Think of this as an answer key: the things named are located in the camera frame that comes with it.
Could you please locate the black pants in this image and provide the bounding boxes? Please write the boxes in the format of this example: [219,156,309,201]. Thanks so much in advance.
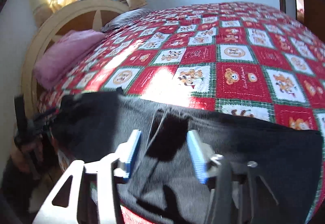
[51,92,323,223]

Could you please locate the left hand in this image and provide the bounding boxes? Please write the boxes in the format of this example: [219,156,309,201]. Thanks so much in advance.
[11,136,58,174]

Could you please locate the pink folded blanket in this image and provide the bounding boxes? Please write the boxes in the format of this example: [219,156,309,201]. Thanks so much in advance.
[32,30,105,90]

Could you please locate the red patchwork bedspread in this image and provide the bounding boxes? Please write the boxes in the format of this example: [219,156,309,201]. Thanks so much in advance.
[37,1,325,224]

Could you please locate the cream wooden headboard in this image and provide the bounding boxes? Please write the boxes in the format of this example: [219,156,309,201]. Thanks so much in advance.
[21,0,129,117]

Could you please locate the striped grey pillow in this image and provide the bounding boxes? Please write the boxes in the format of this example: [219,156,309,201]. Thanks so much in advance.
[101,8,154,32]

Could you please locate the brown wooden door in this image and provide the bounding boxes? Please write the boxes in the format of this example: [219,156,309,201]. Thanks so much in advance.
[303,0,325,42]

